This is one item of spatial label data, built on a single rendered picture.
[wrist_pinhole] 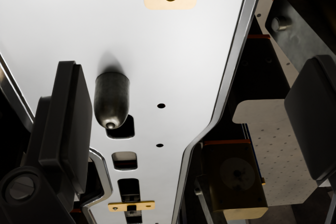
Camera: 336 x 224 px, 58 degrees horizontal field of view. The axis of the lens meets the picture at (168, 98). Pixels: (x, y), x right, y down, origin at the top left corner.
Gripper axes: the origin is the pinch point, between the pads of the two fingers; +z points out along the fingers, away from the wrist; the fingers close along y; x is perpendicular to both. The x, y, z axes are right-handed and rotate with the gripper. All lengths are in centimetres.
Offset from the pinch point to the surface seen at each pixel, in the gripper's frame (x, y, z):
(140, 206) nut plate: -46.6, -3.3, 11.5
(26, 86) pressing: -13.0, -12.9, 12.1
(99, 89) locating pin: -11.5, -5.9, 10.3
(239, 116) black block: -20.7, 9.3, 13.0
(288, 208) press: -262, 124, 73
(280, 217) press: -264, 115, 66
